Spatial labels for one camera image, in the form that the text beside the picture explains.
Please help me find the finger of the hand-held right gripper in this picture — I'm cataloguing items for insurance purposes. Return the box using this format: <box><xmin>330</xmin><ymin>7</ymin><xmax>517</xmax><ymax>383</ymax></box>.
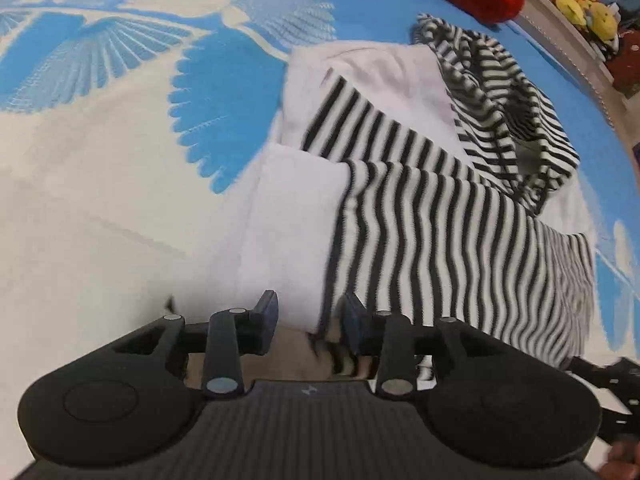
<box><xmin>569</xmin><ymin>355</ymin><xmax>626</xmax><ymax>390</ymax></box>

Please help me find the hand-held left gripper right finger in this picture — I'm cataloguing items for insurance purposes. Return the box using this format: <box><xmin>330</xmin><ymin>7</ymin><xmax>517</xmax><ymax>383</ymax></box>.
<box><xmin>339</xmin><ymin>292</ymin><xmax>507</xmax><ymax>400</ymax></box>

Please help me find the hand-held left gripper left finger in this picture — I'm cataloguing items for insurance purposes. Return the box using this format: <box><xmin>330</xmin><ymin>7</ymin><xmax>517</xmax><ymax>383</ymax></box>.
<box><xmin>106</xmin><ymin>289</ymin><xmax>279</xmax><ymax>400</ymax></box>

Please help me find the white black striped hooded top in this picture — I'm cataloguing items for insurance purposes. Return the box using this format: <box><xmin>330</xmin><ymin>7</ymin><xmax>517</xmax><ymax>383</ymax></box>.
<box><xmin>239</xmin><ymin>12</ymin><xmax>597</xmax><ymax>378</ymax></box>

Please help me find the person's right hand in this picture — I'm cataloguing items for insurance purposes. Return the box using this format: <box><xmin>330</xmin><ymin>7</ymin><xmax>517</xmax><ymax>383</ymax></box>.
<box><xmin>601</xmin><ymin>436</ymin><xmax>640</xmax><ymax>480</ymax></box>

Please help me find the blue white bird print blanket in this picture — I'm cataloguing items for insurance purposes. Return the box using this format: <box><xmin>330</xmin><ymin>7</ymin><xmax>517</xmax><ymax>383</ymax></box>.
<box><xmin>0</xmin><ymin>0</ymin><xmax>640</xmax><ymax>466</ymax></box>

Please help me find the yellow plush toy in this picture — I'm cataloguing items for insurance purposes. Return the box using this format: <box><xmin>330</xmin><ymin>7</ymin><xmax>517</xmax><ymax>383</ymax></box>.
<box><xmin>585</xmin><ymin>2</ymin><xmax>621</xmax><ymax>42</ymax></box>
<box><xmin>555</xmin><ymin>0</ymin><xmax>590</xmax><ymax>27</ymax></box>

